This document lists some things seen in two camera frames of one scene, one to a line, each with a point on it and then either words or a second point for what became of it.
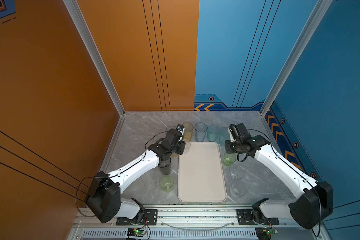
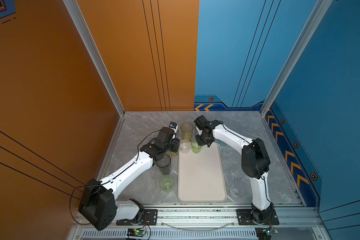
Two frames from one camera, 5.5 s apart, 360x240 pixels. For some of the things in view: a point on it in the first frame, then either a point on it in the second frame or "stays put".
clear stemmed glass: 235,173 stays put
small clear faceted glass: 187,144 stays put
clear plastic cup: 238,189 stays put
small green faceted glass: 229,158 -> 195,147
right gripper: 227,149 -> 199,142
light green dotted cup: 166,183 stays put
